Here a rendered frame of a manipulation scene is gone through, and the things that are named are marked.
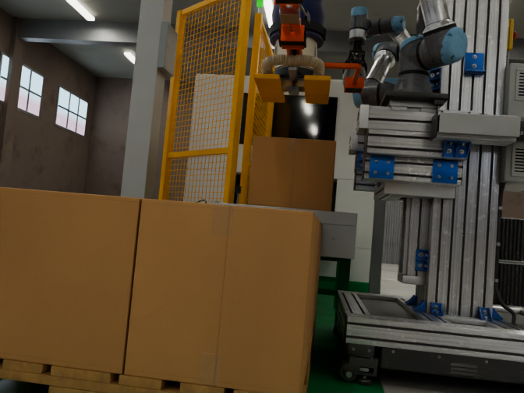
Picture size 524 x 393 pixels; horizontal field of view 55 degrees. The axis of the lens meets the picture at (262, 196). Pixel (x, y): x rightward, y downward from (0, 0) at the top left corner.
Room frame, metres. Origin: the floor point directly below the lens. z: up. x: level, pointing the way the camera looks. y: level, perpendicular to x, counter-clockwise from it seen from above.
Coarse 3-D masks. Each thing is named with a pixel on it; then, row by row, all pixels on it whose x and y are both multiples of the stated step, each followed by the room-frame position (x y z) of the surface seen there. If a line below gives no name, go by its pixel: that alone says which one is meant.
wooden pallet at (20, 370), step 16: (0, 368) 1.21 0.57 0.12; (16, 368) 1.20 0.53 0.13; (32, 368) 1.20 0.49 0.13; (48, 368) 1.22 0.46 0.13; (64, 368) 1.19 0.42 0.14; (48, 384) 1.19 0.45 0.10; (64, 384) 1.19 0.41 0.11; (80, 384) 1.18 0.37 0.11; (96, 384) 1.17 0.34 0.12; (112, 384) 1.17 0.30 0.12; (128, 384) 1.16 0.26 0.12; (144, 384) 1.16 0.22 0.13; (160, 384) 1.15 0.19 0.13; (176, 384) 1.20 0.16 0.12; (192, 384) 1.14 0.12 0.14; (304, 384) 1.63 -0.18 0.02
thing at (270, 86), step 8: (256, 80) 1.91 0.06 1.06; (264, 80) 1.90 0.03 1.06; (272, 80) 1.90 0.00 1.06; (280, 80) 1.90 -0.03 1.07; (264, 88) 2.01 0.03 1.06; (272, 88) 2.00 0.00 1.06; (280, 88) 1.99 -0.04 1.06; (264, 96) 2.12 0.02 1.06; (272, 96) 2.11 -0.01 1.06; (280, 96) 2.11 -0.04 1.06
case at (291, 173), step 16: (256, 144) 2.44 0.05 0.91; (272, 144) 2.43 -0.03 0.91; (288, 144) 2.42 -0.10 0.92; (304, 144) 2.41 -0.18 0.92; (320, 144) 2.40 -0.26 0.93; (256, 160) 2.43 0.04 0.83; (272, 160) 2.43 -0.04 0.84; (288, 160) 2.42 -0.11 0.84; (304, 160) 2.41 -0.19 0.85; (320, 160) 2.40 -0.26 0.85; (256, 176) 2.43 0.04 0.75; (272, 176) 2.43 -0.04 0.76; (288, 176) 2.42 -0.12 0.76; (304, 176) 2.41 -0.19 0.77; (320, 176) 2.40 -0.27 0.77; (256, 192) 2.43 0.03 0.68; (272, 192) 2.42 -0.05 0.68; (288, 192) 2.42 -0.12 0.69; (304, 192) 2.41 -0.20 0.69; (320, 192) 2.40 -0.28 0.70; (304, 208) 2.41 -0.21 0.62; (320, 208) 2.40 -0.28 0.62
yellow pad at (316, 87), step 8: (304, 80) 1.88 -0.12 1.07; (312, 80) 1.87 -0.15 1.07; (320, 80) 1.86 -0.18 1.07; (328, 80) 1.86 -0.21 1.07; (312, 88) 1.97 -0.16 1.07; (320, 88) 1.96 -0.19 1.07; (328, 88) 1.95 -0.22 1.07; (312, 96) 2.08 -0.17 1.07; (320, 96) 2.07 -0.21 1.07; (328, 96) 2.07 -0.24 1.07
